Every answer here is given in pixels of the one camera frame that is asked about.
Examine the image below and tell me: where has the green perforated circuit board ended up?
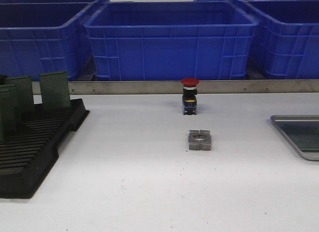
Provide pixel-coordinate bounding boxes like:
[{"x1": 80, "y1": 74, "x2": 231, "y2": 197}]
[
  {"x1": 280, "y1": 124, "x2": 319, "y2": 152},
  {"x1": 39, "y1": 71, "x2": 71, "y2": 111}
]

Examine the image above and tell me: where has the green circuit board left rear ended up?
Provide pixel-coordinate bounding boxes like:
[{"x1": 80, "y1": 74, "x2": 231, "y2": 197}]
[{"x1": 5, "y1": 76, "x2": 35, "y2": 113}]

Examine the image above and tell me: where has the black slotted board rack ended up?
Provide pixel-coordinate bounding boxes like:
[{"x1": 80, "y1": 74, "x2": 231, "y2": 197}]
[{"x1": 0, "y1": 99, "x2": 89, "y2": 199}]

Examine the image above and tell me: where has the silver metal tray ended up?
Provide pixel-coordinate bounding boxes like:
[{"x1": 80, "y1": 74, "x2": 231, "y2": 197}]
[{"x1": 270, "y1": 115, "x2": 319, "y2": 161}]

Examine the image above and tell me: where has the green circuit board left middle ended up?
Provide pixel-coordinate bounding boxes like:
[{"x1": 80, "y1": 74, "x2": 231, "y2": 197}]
[{"x1": 0, "y1": 84, "x2": 21, "y2": 132}]

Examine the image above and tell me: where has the green circuit board left front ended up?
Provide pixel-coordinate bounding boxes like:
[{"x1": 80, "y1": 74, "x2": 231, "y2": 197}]
[{"x1": 0, "y1": 89, "x2": 15, "y2": 142}]

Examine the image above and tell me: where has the red emergency stop button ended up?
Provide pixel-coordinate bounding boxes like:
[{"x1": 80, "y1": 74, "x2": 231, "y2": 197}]
[{"x1": 181, "y1": 78, "x2": 199, "y2": 115}]

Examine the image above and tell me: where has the grey metal clamp block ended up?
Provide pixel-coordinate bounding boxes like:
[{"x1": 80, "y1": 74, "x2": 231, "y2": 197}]
[{"x1": 188, "y1": 130, "x2": 212, "y2": 151}]

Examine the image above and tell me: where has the blue plastic crate centre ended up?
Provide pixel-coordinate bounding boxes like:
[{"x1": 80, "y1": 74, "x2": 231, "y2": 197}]
[{"x1": 84, "y1": 1, "x2": 257, "y2": 81}]

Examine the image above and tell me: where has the blue plastic crate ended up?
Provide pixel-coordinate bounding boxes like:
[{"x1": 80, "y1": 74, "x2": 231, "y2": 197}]
[
  {"x1": 0, "y1": 3, "x2": 94, "y2": 81},
  {"x1": 84, "y1": 1, "x2": 257, "y2": 81},
  {"x1": 245, "y1": 0, "x2": 319, "y2": 79}
]

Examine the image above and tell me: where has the blue plastic crate left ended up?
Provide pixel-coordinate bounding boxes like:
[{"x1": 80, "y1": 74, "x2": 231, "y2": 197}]
[{"x1": 0, "y1": 3, "x2": 94, "y2": 81}]

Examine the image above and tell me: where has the blue plastic crate right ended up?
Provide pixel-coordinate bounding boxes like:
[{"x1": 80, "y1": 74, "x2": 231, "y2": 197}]
[{"x1": 245, "y1": 0, "x2": 319, "y2": 79}]

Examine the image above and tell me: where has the metal table edge rail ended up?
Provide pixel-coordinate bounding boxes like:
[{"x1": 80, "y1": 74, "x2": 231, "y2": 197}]
[{"x1": 31, "y1": 79, "x2": 319, "y2": 95}]

